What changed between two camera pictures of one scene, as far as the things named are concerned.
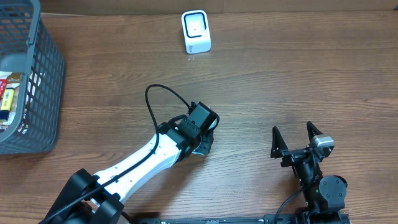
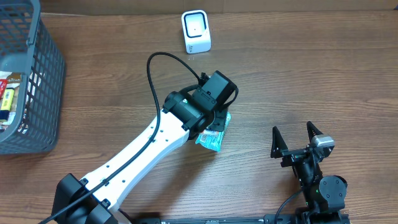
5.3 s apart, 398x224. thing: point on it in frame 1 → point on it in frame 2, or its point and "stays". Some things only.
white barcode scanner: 196,31 stays
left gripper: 204,142 → 217,118
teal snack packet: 194,151 → 213,139
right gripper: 278,145 stays
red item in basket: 3,85 stays
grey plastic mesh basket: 27,45 stays
